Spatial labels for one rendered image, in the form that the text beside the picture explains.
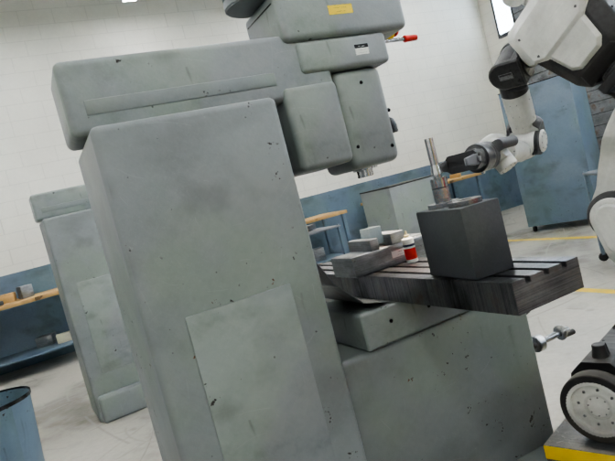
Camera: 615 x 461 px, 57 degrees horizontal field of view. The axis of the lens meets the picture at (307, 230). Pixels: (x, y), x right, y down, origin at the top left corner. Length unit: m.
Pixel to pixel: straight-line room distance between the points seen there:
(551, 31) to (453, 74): 9.41
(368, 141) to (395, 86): 8.49
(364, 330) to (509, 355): 0.60
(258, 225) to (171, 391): 0.48
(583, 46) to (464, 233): 0.65
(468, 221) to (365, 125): 0.57
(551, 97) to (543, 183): 1.09
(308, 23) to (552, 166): 6.32
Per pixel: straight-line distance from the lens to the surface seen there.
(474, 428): 2.08
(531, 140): 2.09
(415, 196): 6.58
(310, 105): 1.77
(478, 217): 1.49
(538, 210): 8.07
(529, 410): 2.24
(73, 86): 1.61
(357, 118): 1.86
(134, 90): 1.62
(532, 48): 1.86
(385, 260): 1.97
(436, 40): 11.18
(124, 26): 8.85
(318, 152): 1.75
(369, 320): 1.75
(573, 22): 1.80
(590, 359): 1.86
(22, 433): 3.37
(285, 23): 1.80
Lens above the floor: 1.28
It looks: 4 degrees down
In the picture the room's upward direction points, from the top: 14 degrees counter-clockwise
